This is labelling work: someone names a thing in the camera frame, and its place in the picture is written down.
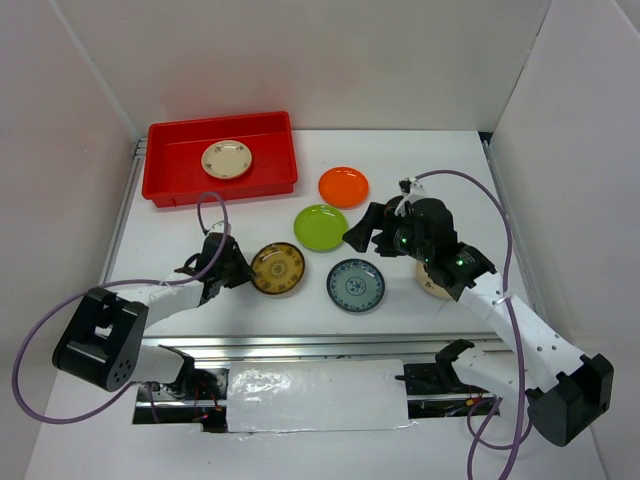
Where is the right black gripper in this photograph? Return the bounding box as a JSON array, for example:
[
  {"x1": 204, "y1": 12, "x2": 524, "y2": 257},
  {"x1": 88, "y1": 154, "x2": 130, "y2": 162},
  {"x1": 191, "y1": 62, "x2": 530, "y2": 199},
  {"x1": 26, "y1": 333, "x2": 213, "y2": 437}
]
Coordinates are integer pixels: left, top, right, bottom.
[{"x1": 342, "y1": 201, "x2": 432, "y2": 262}]

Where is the yellow patterned plate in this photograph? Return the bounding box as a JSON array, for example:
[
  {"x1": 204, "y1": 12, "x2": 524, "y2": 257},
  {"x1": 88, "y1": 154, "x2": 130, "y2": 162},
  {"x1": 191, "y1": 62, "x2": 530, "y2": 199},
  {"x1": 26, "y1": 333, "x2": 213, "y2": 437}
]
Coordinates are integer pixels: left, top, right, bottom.
[{"x1": 250, "y1": 242, "x2": 306, "y2": 296}]

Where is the cream floral plate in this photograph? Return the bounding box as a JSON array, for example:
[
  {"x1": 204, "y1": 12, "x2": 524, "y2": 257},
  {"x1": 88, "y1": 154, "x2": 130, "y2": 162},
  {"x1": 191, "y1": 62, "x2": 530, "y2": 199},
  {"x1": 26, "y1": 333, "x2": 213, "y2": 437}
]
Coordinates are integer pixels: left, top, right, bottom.
[
  {"x1": 201, "y1": 140, "x2": 253, "y2": 180},
  {"x1": 414, "y1": 262, "x2": 451, "y2": 300}
]

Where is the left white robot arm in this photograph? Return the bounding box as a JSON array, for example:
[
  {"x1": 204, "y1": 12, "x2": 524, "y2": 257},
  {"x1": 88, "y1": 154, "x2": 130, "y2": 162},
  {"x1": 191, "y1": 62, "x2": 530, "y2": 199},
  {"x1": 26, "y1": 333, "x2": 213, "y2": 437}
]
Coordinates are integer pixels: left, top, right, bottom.
[{"x1": 52, "y1": 233, "x2": 253, "y2": 399}]

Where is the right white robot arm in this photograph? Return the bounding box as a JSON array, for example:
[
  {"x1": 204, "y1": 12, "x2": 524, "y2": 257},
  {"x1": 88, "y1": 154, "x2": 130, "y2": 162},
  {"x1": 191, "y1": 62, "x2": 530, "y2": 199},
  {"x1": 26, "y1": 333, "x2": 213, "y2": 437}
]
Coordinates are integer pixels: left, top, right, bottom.
[{"x1": 343, "y1": 197, "x2": 614, "y2": 447}]

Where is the orange plate near bin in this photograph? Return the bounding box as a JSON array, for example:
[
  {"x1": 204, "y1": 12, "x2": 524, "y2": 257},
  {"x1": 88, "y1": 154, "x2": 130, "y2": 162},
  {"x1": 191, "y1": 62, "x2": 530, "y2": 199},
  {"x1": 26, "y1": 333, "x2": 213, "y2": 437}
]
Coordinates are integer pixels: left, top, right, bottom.
[{"x1": 318, "y1": 166, "x2": 369, "y2": 209}]

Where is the red plastic bin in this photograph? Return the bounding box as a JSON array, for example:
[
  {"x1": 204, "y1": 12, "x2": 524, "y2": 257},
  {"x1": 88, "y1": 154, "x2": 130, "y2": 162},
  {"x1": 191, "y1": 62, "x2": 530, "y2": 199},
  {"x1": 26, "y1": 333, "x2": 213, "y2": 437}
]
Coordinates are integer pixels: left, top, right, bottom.
[{"x1": 142, "y1": 111, "x2": 298, "y2": 208}]

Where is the blue floral plate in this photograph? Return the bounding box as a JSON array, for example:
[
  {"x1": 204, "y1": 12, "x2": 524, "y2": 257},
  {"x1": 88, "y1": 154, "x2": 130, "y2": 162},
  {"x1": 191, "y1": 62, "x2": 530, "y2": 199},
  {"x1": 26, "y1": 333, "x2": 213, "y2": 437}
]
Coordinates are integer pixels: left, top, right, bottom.
[{"x1": 326, "y1": 258, "x2": 386, "y2": 314}]

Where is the lime green plate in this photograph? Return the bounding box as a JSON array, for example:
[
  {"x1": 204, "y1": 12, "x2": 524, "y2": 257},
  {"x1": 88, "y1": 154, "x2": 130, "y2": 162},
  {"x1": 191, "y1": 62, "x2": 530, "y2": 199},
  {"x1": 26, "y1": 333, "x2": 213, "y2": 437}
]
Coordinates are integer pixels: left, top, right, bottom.
[{"x1": 293, "y1": 204, "x2": 349, "y2": 252}]

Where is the white foil cover panel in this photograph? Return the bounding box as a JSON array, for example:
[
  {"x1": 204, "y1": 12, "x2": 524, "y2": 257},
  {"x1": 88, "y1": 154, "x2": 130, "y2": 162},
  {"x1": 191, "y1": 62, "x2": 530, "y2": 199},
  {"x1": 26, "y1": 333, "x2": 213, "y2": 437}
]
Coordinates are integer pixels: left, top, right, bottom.
[{"x1": 226, "y1": 360, "x2": 410, "y2": 433}]

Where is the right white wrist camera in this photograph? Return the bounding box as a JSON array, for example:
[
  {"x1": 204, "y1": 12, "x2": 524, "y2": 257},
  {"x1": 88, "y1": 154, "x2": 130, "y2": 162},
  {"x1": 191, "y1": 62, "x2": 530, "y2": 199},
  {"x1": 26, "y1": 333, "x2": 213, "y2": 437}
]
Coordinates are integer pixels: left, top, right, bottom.
[{"x1": 394, "y1": 177, "x2": 427, "y2": 217}]

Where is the aluminium front rail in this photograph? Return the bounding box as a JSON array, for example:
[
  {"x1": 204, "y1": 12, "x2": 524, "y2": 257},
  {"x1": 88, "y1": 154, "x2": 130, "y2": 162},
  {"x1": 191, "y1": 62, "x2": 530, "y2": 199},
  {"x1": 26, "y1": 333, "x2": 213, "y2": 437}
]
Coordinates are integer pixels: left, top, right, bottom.
[{"x1": 143, "y1": 333, "x2": 508, "y2": 363}]

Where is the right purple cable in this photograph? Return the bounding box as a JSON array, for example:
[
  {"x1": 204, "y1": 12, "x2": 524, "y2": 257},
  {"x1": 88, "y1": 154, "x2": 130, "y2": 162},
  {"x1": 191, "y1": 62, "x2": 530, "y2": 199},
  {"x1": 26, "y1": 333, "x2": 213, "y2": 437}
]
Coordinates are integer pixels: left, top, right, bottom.
[{"x1": 424, "y1": 169, "x2": 531, "y2": 480}]

